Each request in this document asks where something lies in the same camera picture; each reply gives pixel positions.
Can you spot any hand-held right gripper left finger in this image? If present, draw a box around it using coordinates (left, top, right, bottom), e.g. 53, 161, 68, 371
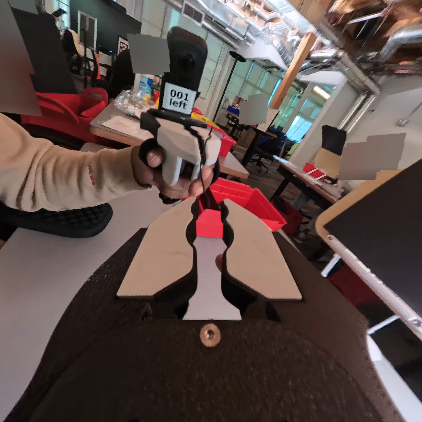
116, 197, 199, 302

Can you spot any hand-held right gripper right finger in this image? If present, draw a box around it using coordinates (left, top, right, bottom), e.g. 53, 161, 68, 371
220, 199, 303, 302

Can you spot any red plastic bin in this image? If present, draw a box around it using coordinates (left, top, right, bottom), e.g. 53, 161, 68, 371
185, 178, 287, 238

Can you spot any person's left forearm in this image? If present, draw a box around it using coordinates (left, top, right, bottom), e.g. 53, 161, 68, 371
0, 112, 155, 212

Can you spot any person's left hand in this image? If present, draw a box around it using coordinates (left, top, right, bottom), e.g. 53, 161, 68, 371
131, 144, 215, 200

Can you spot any clear plastic bag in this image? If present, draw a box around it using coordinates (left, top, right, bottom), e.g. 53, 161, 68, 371
114, 89, 157, 117

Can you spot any paper sheet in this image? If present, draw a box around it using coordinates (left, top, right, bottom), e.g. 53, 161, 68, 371
102, 117, 146, 134

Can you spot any white wipes tub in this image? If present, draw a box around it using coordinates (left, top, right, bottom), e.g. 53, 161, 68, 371
138, 74, 154, 97

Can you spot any yellow plastic crate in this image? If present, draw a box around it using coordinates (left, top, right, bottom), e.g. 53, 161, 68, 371
191, 107, 215, 127

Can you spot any red storage tub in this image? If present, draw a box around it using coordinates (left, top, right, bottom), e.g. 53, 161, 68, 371
280, 200, 304, 235

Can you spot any wooden desk with black legs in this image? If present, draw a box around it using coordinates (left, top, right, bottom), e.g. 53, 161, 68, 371
273, 155, 345, 215

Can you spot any black-legged standing desk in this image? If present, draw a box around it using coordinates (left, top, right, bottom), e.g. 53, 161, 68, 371
227, 105, 278, 167

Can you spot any black floor lamp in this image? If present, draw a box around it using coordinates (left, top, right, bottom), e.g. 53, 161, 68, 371
213, 51, 247, 123

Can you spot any black backdrop panel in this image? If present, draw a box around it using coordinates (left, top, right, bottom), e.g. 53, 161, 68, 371
69, 0, 142, 55

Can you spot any black board with wood edge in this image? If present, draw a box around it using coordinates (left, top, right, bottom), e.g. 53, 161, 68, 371
315, 158, 422, 342

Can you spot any cardboard box with black flap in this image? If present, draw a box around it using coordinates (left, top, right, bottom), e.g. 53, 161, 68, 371
313, 125, 347, 180

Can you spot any wooden post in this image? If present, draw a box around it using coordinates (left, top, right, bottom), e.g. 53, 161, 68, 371
269, 32, 318, 110

